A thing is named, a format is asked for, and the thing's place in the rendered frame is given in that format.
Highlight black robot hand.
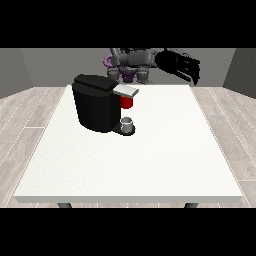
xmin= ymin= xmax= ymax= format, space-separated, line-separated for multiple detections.
xmin=154 ymin=48 xmax=202 ymax=86

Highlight pale grey machine lid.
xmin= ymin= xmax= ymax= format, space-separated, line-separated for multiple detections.
xmin=112 ymin=83 xmax=140 ymax=100

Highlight red pod holder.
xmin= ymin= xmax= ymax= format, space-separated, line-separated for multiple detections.
xmin=118 ymin=95 xmax=134 ymax=110

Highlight black coffee machine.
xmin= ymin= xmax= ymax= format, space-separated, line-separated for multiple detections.
xmin=71 ymin=73 xmax=137 ymax=137

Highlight grey robot trunk purple rings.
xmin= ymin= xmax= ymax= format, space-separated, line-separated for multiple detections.
xmin=102 ymin=48 xmax=156 ymax=85

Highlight small grey cup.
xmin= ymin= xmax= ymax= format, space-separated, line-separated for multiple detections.
xmin=119 ymin=116 xmax=135 ymax=134

